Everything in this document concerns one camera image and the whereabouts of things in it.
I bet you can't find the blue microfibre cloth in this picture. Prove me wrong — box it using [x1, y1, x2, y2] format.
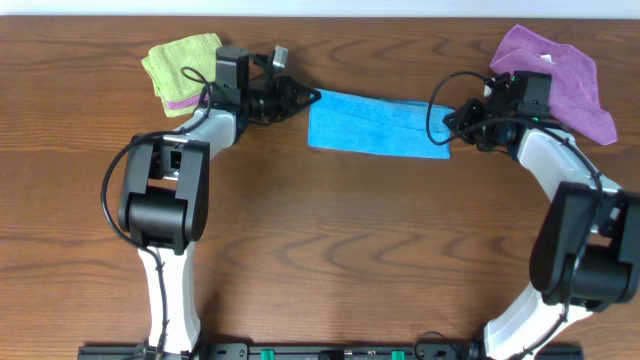
[308, 89, 452, 160]

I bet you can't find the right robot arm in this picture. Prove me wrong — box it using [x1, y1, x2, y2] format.
[442, 71, 639, 359]

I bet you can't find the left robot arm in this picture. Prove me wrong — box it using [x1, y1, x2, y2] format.
[117, 76, 321, 359]

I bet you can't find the purple folded cloth in stack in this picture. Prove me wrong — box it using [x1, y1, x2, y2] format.
[166, 95, 200, 110]

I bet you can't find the bottom green folded cloth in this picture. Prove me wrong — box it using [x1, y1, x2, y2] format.
[162, 100, 197, 117]

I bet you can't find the green folded cloth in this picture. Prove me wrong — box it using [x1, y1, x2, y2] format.
[162, 100, 197, 117]
[141, 33, 222, 103]

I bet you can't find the purple crumpled cloth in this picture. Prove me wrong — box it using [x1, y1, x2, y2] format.
[490, 25, 618, 145]

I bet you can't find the top green folded cloth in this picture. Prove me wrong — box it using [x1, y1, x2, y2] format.
[141, 33, 222, 103]

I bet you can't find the right black cable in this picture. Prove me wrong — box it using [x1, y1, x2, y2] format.
[412, 70, 604, 360]

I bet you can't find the black cable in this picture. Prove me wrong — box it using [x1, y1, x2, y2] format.
[100, 66, 221, 360]
[412, 70, 604, 360]

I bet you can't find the left black cable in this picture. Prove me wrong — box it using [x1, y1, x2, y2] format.
[100, 66, 221, 360]

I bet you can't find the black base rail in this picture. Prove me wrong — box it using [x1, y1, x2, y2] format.
[77, 339, 585, 360]

